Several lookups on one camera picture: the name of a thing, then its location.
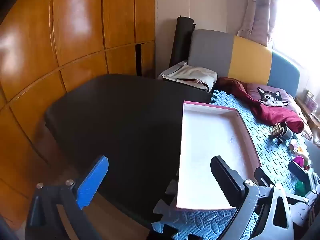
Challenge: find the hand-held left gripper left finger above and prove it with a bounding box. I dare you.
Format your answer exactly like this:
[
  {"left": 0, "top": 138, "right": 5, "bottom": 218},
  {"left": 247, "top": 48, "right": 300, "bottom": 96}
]
[{"left": 25, "top": 156, "right": 109, "bottom": 240}]

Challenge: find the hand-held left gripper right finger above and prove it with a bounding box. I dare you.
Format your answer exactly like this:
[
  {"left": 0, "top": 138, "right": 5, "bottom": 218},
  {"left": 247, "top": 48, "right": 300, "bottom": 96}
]
[{"left": 210, "top": 156, "right": 294, "bottom": 240}]

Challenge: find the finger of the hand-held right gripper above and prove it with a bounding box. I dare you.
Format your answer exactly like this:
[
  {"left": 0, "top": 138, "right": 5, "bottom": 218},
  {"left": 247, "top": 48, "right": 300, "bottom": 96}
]
[{"left": 288, "top": 161, "right": 312, "bottom": 184}]

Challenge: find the magenta perforated ball toy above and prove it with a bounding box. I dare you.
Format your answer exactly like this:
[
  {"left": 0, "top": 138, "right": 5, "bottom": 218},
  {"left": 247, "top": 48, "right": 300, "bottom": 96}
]
[{"left": 292, "top": 156, "right": 310, "bottom": 168}]

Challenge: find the green plastic cup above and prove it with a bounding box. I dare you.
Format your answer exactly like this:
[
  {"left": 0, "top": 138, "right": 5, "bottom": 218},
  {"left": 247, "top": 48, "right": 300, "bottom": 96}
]
[{"left": 295, "top": 180, "right": 312, "bottom": 195}]

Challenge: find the pink cardboard tray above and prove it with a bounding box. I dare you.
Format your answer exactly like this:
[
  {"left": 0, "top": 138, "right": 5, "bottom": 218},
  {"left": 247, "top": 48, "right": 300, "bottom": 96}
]
[{"left": 176, "top": 101, "right": 262, "bottom": 212}]

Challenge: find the black silver cylinder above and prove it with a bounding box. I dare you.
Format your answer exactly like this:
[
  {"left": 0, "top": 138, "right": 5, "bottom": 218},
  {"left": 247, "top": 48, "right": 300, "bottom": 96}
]
[{"left": 277, "top": 121, "right": 294, "bottom": 142}]

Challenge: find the gold brown hair claw clip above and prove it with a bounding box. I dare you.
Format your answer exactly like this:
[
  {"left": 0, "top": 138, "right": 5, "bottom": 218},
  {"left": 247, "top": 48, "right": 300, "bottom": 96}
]
[{"left": 269, "top": 122, "right": 284, "bottom": 139}]

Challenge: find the blue foam puzzle mat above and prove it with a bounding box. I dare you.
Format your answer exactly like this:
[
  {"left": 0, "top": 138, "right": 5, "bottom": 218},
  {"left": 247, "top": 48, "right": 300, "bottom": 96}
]
[{"left": 151, "top": 89, "right": 315, "bottom": 240}]

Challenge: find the wooden window ledge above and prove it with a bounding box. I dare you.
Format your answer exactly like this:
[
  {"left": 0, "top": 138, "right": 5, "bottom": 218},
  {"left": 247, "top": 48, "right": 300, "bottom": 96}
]
[{"left": 295, "top": 96, "right": 320, "bottom": 133}]

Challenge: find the maroon blanket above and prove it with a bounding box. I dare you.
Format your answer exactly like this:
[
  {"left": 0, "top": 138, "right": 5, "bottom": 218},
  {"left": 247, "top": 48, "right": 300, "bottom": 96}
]
[{"left": 216, "top": 77, "right": 305, "bottom": 133}]

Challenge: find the black table top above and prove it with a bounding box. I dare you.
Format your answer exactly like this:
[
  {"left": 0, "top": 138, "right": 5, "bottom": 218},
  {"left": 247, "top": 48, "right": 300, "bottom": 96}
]
[{"left": 44, "top": 74, "right": 216, "bottom": 230}]

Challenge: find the grey foam puzzle tile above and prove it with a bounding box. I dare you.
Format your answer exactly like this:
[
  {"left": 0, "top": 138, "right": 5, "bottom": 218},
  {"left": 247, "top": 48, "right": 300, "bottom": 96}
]
[{"left": 152, "top": 180, "right": 179, "bottom": 223}]

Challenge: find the purple box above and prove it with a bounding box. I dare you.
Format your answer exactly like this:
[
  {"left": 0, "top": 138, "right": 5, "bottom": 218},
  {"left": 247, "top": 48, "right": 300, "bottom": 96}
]
[{"left": 304, "top": 90, "right": 318, "bottom": 112}]

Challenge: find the purple cat pillow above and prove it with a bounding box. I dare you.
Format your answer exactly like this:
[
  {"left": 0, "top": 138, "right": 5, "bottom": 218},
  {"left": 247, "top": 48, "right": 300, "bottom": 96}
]
[{"left": 246, "top": 84, "right": 298, "bottom": 113}]

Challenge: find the beige canvas bag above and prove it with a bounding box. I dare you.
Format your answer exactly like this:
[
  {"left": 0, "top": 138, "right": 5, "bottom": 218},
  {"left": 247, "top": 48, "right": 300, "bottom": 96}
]
[{"left": 158, "top": 61, "right": 218, "bottom": 92}]

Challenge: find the grey yellow blue headboard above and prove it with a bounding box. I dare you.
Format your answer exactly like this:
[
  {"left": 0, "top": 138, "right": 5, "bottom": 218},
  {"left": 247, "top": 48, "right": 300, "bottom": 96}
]
[{"left": 187, "top": 29, "right": 300, "bottom": 97}]

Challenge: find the rolled black mat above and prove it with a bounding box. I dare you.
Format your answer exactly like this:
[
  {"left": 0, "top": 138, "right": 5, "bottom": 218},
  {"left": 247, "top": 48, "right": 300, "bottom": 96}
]
[{"left": 169, "top": 16, "right": 196, "bottom": 68}]

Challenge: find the wooden wardrobe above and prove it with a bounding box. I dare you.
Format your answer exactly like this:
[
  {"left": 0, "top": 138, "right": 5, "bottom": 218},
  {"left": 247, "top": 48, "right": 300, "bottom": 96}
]
[{"left": 0, "top": 0, "right": 156, "bottom": 230}]

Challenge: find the pale patterned curtain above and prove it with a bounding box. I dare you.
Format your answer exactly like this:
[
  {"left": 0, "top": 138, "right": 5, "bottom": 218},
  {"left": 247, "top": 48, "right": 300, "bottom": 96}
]
[{"left": 237, "top": 0, "right": 298, "bottom": 48}]

